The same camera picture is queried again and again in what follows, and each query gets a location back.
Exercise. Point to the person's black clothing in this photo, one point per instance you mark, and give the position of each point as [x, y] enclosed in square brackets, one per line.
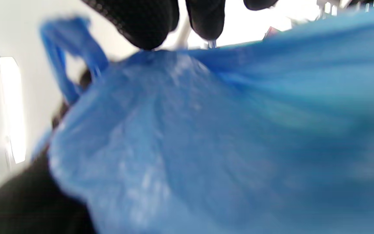
[28, 204]

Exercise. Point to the person's right hand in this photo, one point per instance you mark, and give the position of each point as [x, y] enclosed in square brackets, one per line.
[141, 22]

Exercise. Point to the ceiling light panel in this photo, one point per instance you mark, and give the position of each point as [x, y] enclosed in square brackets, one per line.
[13, 110]

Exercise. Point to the blue plastic bag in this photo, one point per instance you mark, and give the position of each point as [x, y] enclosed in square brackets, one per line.
[206, 130]

